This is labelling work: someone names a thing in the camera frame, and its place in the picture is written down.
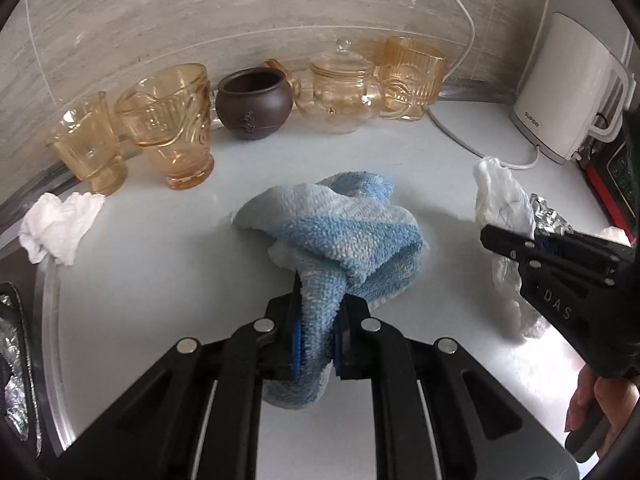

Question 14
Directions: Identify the person's right hand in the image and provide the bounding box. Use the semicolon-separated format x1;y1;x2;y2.
569;366;630;442

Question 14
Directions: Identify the crumpled white tissue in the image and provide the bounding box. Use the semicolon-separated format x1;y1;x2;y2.
19;191;107;266

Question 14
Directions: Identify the clear glass teapot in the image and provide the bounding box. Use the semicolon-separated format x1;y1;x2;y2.
265;38;386;135

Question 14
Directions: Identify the clear plastic bag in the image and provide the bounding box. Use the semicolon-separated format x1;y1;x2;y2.
597;226;632;247

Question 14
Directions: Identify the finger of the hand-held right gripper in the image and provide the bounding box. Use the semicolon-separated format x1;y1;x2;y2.
537;231;633;261
480;225;621;281

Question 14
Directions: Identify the white electric kettle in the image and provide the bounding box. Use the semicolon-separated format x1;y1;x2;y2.
509;11;632;166

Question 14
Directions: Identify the white plastic wrapper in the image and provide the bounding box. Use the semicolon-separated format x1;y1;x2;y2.
472;156;551;343

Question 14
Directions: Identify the black power cable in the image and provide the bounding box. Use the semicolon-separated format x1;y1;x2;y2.
575;110;626;161

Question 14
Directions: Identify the blue terry towel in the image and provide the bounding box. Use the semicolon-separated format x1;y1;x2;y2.
232;171;431;408

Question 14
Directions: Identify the aluminium foil packet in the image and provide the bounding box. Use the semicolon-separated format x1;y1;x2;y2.
530;192;573;238

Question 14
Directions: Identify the amber ribbed glass mug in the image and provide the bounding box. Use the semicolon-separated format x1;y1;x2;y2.
377;36;447;122

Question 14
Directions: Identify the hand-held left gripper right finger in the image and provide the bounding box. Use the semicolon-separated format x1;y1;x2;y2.
334;295;581;480

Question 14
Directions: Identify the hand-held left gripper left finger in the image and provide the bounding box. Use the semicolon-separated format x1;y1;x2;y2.
50;270;303;480

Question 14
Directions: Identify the white power cable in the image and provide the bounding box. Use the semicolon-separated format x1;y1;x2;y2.
425;0;543;170

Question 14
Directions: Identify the small amber glass cup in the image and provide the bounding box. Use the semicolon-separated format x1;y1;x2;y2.
45;92;128;196

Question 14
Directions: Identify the large amber glass cup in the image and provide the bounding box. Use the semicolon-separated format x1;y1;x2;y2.
115;63;216;191

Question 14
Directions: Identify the red black blender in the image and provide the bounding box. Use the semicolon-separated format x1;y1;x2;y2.
582;110;640;246

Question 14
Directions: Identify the brown clay pot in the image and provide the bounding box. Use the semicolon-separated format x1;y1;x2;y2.
215;67;294;141

